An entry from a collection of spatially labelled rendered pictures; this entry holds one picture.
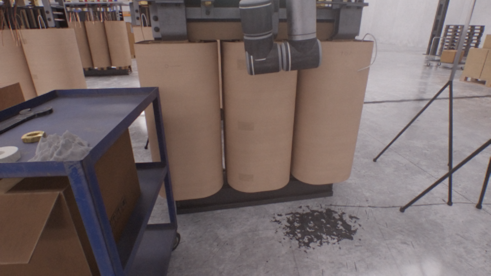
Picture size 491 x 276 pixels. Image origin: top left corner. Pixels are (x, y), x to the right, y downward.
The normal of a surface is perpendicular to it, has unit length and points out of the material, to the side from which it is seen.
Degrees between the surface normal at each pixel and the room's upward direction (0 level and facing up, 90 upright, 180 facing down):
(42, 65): 90
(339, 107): 90
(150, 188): 0
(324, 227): 0
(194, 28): 90
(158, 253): 0
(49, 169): 90
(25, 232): 26
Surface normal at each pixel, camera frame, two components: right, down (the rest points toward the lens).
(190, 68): 0.22, 0.36
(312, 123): -0.45, 0.33
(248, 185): -0.07, 0.36
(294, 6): -0.60, 0.40
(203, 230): 0.00, -0.93
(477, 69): -0.98, 0.07
